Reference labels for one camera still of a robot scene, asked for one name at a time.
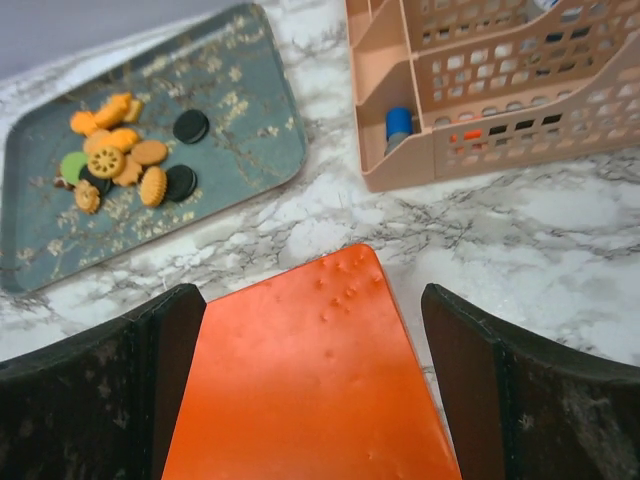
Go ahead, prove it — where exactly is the floral dark serving tray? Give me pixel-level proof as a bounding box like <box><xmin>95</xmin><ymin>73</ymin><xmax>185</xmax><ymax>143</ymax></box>
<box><xmin>1</xmin><ymin>4</ymin><xmax>307</xmax><ymax>295</ymax></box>

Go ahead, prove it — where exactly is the peach plastic desk organizer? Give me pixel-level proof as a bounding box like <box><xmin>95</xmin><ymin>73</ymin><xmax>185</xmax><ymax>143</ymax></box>
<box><xmin>345</xmin><ymin>0</ymin><xmax>639</xmax><ymax>192</ymax></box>

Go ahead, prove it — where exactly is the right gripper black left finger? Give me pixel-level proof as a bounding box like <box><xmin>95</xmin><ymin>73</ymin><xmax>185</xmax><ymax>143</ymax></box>
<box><xmin>1</xmin><ymin>284</ymin><xmax>206</xmax><ymax>479</ymax></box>

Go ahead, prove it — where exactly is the brown star cookie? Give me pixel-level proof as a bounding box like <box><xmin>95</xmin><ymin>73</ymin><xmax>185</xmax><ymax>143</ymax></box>
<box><xmin>53</xmin><ymin>175</ymin><xmax>75</xmax><ymax>191</ymax></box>

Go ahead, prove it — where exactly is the orange lotus slice cookie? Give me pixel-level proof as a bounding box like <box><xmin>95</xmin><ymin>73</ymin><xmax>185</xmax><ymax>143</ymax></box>
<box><xmin>87</xmin><ymin>146</ymin><xmax>126</xmax><ymax>179</ymax></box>

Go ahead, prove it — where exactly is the black round cookie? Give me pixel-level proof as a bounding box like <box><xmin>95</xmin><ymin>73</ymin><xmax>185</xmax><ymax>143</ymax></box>
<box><xmin>165</xmin><ymin>165</ymin><xmax>197</xmax><ymax>202</ymax></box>
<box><xmin>173</xmin><ymin>109</ymin><xmax>209</xmax><ymax>144</ymax></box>

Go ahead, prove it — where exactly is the orange round cracker cookie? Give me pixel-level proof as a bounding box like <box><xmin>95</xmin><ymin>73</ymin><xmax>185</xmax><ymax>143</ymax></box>
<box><xmin>139</xmin><ymin>166</ymin><xmax>168</xmax><ymax>207</ymax></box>

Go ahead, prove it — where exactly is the green round cookie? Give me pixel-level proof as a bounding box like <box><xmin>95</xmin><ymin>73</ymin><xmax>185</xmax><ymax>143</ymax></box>
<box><xmin>60</xmin><ymin>151</ymin><xmax>88</xmax><ymax>185</ymax></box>

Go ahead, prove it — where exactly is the blue capped bottle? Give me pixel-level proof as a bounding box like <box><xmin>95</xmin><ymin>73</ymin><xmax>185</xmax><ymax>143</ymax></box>
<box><xmin>384</xmin><ymin>107</ymin><xmax>413</xmax><ymax>155</ymax></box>

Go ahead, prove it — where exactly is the orange flower cookie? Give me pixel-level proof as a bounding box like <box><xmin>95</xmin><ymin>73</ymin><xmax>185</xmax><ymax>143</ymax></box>
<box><xmin>94</xmin><ymin>92</ymin><xmax>133</xmax><ymax>129</ymax></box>

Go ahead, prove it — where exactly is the orange metal tin lid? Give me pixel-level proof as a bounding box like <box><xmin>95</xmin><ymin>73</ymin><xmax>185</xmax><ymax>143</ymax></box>
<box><xmin>163</xmin><ymin>244</ymin><xmax>460</xmax><ymax>479</ymax></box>

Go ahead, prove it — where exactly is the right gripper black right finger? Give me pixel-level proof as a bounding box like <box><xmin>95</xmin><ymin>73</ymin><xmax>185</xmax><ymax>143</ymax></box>
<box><xmin>421</xmin><ymin>284</ymin><xmax>639</xmax><ymax>479</ymax></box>

